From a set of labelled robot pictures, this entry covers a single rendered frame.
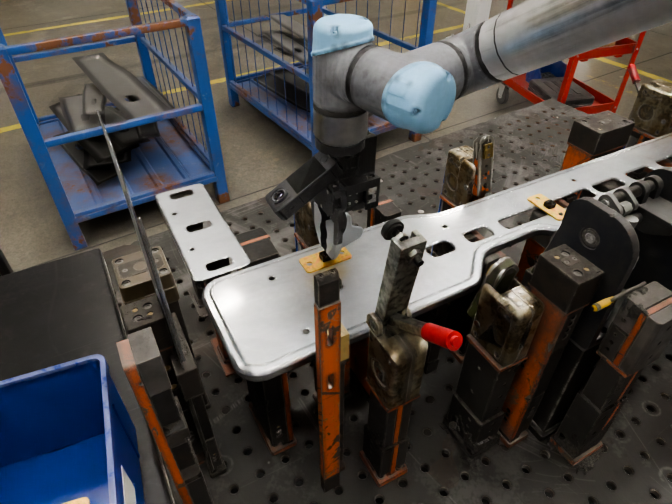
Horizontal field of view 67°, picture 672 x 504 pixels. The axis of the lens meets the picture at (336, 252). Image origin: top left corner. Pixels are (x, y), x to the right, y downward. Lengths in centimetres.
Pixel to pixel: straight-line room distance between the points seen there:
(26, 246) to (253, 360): 225
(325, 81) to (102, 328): 46
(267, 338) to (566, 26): 54
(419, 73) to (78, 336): 57
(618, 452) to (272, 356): 67
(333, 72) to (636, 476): 85
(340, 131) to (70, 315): 47
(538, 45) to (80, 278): 71
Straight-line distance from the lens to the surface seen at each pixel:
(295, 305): 79
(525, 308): 74
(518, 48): 63
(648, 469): 112
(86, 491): 65
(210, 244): 93
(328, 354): 64
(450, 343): 57
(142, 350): 51
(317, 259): 84
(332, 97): 66
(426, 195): 159
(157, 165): 293
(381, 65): 61
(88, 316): 82
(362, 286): 82
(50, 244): 284
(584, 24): 59
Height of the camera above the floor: 157
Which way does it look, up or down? 40 degrees down
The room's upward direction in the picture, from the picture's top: straight up
